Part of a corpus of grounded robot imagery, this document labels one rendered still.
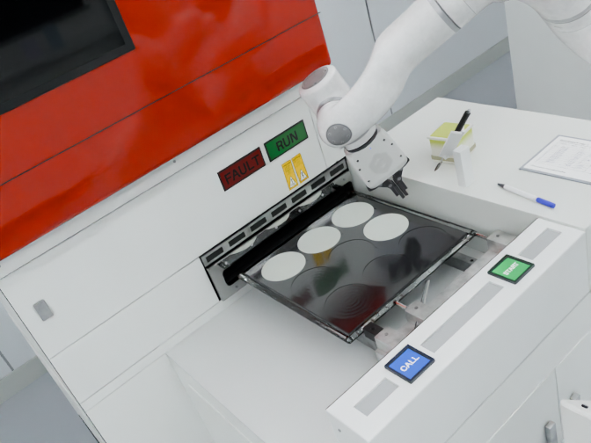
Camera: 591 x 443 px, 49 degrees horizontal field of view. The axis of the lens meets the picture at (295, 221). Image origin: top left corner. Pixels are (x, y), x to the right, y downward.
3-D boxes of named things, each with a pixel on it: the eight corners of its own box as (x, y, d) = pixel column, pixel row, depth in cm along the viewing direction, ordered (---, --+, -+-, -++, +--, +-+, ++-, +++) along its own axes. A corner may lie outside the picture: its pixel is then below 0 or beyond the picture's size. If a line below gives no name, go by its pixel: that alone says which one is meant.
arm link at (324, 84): (372, 128, 124) (368, 105, 131) (334, 76, 117) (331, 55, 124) (335, 150, 127) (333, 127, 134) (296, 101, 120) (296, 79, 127)
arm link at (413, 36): (474, 52, 107) (340, 163, 121) (455, 17, 120) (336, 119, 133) (441, 15, 103) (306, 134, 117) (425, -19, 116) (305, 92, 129)
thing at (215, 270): (219, 299, 147) (204, 267, 142) (354, 199, 166) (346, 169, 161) (223, 302, 146) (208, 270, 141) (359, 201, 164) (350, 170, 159)
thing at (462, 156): (442, 183, 138) (432, 127, 131) (455, 174, 140) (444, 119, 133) (466, 189, 134) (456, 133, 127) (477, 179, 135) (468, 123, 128)
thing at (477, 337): (346, 467, 104) (324, 410, 97) (544, 274, 127) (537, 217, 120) (388, 501, 97) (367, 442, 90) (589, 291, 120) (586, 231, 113)
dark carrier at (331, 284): (245, 274, 144) (244, 272, 144) (353, 196, 158) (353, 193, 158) (349, 336, 118) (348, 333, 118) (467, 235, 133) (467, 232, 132)
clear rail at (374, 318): (345, 343, 118) (342, 337, 117) (473, 233, 133) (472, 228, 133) (349, 346, 117) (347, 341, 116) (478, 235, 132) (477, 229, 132)
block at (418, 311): (406, 322, 119) (404, 309, 117) (419, 310, 120) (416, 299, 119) (441, 338, 113) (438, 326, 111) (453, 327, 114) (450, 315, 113)
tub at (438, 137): (431, 163, 146) (426, 136, 143) (448, 146, 150) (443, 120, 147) (460, 167, 141) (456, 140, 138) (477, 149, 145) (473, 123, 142)
